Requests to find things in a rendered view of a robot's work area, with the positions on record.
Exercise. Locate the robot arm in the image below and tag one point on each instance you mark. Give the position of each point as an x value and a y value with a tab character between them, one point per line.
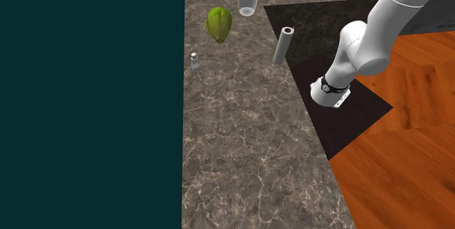
376	29

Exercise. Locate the green lettuce head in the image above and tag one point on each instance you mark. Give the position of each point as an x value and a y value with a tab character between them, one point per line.
219	23

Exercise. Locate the grey paper roll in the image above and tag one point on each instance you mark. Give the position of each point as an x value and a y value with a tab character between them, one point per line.
282	45

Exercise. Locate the dark robot stand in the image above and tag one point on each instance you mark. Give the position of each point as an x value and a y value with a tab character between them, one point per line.
341	128

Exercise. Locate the small clear salt shaker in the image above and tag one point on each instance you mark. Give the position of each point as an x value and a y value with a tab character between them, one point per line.
195	63

